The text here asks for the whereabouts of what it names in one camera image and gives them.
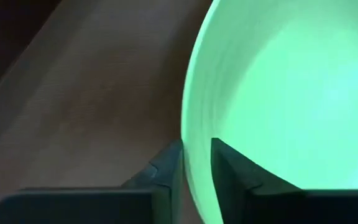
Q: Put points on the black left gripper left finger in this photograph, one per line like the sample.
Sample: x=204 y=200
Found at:
x=104 y=205

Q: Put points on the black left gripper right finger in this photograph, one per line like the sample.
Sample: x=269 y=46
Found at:
x=275 y=205

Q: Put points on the green plate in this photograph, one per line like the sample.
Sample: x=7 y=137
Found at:
x=291 y=77

